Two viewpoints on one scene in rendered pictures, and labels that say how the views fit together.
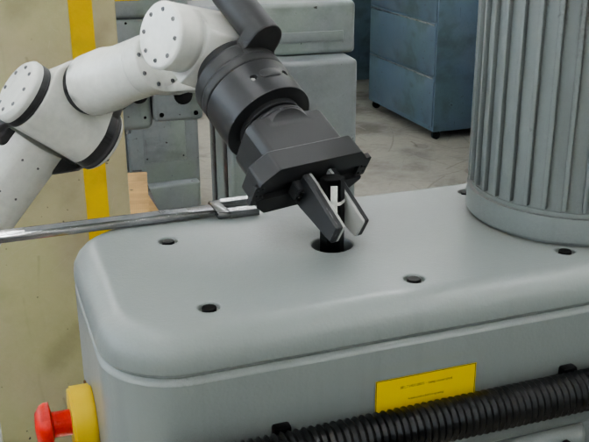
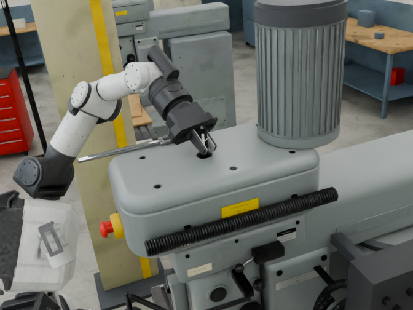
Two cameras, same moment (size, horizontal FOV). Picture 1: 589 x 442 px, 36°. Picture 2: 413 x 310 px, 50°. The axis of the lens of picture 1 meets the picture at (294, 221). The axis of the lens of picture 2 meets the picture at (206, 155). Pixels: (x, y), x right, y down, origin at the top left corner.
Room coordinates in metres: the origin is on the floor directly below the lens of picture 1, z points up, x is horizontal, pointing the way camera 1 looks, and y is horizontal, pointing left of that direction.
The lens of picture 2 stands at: (-0.17, -0.07, 2.37)
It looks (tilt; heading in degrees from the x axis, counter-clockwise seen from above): 28 degrees down; 2
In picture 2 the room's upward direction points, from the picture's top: 5 degrees counter-clockwise
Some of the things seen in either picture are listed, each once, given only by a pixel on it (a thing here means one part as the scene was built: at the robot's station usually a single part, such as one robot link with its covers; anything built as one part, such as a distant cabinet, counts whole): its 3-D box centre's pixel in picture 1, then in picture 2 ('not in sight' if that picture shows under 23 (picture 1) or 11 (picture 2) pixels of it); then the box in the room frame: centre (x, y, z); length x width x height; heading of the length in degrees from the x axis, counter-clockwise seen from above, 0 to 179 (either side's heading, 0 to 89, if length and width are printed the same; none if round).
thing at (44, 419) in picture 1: (54, 424); (107, 229); (0.67, 0.21, 1.76); 0.04 x 0.03 x 0.04; 20
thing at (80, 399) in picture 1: (82, 419); (117, 226); (0.68, 0.18, 1.76); 0.06 x 0.02 x 0.06; 20
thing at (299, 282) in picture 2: not in sight; (279, 267); (0.82, -0.22, 1.47); 0.24 x 0.19 x 0.26; 20
